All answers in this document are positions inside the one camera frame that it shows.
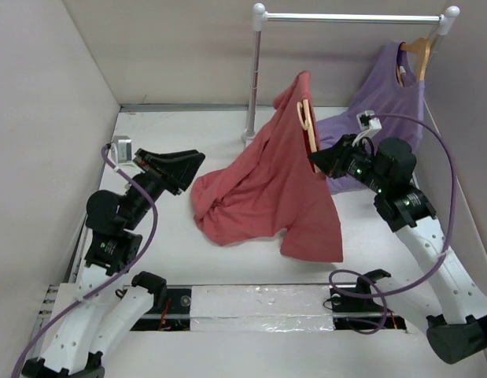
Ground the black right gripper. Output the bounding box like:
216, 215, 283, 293
308, 132, 389, 194

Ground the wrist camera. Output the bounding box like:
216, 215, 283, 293
111, 135, 133, 166
352, 110, 382, 146

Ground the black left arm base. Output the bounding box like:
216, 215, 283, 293
131, 286, 192, 332

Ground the red t shirt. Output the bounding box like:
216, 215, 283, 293
190, 71, 343, 263

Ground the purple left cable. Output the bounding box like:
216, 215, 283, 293
9, 143, 159, 378

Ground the purple t shirt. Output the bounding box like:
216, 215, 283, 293
315, 42, 425, 195

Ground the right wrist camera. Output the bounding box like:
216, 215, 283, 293
352, 110, 382, 146

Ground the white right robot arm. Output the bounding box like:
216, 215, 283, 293
308, 134, 487, 365

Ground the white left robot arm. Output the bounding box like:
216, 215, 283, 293
11, 144, 205, 377

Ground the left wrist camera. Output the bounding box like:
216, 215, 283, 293
111, 135, 133, 166

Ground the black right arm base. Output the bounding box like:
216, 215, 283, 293
323, 287, 408, 335

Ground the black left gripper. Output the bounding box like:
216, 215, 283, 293
124, 147, 205, 228

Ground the light wooden hanger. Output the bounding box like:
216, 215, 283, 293
297, 98, 318, 154

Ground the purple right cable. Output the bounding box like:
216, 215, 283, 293
328, 113, 459, 335

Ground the orange wooden hanger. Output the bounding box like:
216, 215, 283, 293
399, 38, 431, 81

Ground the purple cable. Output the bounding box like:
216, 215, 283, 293
328, 113, 459, 335
9, 143, 159, 378

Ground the white metal clothes rack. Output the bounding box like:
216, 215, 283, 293
242, 2, 460, 143

